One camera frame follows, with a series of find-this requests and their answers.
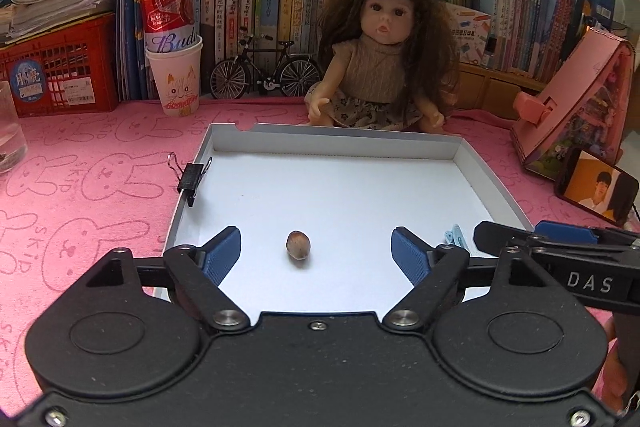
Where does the light blue hair clip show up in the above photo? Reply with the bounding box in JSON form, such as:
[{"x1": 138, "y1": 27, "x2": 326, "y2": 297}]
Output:
[{"x1": 444, "y1": 223, "x2": 471, "y2": 251}]

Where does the brown wooden nut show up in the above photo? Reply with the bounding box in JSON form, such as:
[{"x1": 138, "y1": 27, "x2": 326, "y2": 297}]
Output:
[{"x1": 285, "y1": 231, "x2": 311, "y2": 261}]

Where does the person right hand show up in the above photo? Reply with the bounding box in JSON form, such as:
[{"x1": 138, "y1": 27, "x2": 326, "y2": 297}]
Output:
[{"x1": 601, "y1": 317, "x2": 628, "y2": 413}]

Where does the smartphone playing video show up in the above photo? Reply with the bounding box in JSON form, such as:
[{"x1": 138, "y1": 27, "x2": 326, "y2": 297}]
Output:
[{"x1": 554, "y1": 147, "x2": 639, "y2": 228}]

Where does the black binder clip on tray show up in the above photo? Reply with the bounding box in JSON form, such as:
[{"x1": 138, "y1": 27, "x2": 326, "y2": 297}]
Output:
[{"x1": 167, "y1": 153, "x2": 213, "y2": 207}]

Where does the white cardboard box tray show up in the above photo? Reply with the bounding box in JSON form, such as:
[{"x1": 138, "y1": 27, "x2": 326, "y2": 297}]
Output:
[{"x1": 166, "y1": 124, "x2": 530, "y2": 319}]

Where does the pink triangular dollhouse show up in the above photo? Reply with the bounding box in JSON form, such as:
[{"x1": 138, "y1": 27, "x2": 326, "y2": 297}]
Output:
[{"x1": 511, "y1": 28, "x2": 634, "y2": 180}]

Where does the pink rabbit towel mat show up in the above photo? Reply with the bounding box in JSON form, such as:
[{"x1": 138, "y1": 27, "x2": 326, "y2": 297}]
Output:
[{"x1": 0, "y1": 95, "x2": 640, "y2": 413}]

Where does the white cat paper cup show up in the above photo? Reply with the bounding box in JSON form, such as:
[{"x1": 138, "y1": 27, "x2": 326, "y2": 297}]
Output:
[{"x1": 145, "y1": 36, "x2": 203, "y2": 117}]

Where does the black miniature bicycle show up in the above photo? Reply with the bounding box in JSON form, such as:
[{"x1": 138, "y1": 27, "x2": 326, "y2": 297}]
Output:
[{"x1": 209, "y1": 34, "x2": 321, "y2": 100}]

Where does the brown-haired doll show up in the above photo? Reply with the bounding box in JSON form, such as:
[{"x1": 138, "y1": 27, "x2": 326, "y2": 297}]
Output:
[{"x1": 305, "y1": 0, "x2": 459, "y2": 133}]

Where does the clear acrylic block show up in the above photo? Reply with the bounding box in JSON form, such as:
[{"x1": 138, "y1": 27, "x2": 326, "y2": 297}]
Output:
[{"x1": 0, "y1": 80, "x2": 28, "y2": 173}]

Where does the red plastic basket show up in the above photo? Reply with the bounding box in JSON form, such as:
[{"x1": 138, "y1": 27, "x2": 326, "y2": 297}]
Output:
[{"x1": 1, "y1": 13, "x2": 118, "y2": 117}]

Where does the red beer can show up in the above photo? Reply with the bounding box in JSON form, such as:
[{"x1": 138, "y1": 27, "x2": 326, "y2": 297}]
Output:
[{"x1": 141, "y1": 0, "x2": 198, "y2": 53}]

